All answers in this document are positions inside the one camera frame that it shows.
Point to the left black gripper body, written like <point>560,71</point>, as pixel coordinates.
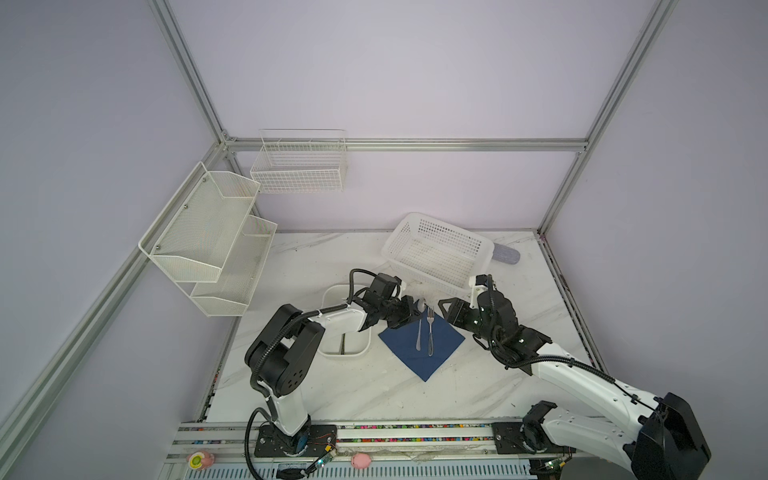
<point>397,313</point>

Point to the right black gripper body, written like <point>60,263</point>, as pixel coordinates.
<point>470,320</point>

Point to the silver spoon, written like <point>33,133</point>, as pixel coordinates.
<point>421,304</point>

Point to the blue paper napkin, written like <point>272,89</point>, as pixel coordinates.
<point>401,342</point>

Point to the white rectangular plastic tray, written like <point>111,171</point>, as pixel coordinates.
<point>347,322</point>

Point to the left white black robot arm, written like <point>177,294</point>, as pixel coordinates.
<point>282,354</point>

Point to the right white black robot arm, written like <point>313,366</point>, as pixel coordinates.
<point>653,437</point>

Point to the white perforated plastic basket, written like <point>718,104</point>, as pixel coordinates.
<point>437,253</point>

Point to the grey oval pouch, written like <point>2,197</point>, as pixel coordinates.
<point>506,254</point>

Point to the pink round toy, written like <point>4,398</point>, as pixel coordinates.
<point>361,461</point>

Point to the white two-tier mesh shelf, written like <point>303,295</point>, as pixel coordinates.
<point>210,244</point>

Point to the pink green toy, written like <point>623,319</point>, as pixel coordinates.
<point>200,460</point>

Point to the white wire wall basket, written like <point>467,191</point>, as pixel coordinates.
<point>294,161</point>

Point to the aluminium frame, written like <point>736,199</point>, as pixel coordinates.
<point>36,406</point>

